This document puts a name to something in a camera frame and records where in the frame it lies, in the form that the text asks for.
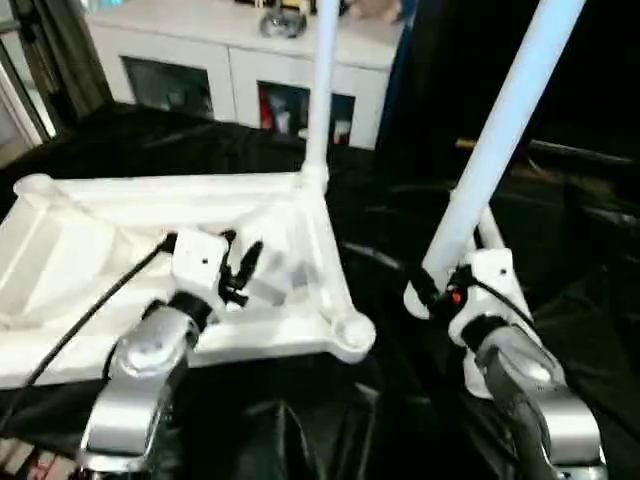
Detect white plastic table top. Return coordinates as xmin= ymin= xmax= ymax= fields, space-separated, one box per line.
xmin=0 ymin=170 xmax=377 ymax=391

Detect black mat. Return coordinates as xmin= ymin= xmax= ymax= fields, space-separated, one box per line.
xmin=0 ymin=100 xmax=640 ymax=480

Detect dark grey bar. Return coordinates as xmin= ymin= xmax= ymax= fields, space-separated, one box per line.
xmin=455 ymin=138 xmax=640 ymax=169

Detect white glass-door cabinet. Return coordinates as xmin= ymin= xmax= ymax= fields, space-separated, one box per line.
xmin=85 ymin=0 xmax=411 ymax=151

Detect shiny silver ornament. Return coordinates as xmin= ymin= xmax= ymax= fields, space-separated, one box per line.
xmin=260 ymin=5 xmax=309 ymax=39

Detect grey metal rack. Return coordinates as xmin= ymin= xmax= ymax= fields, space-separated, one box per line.
xmin=0 ymin=0 xmax=106 ymax=136

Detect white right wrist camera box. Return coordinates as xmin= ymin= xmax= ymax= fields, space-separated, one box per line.
xmin=445 ymin=250 xmax=527 ymax=347

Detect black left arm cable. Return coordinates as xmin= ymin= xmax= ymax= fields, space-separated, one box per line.
xmin=0 ymin=235 xmax=179 ymax=421

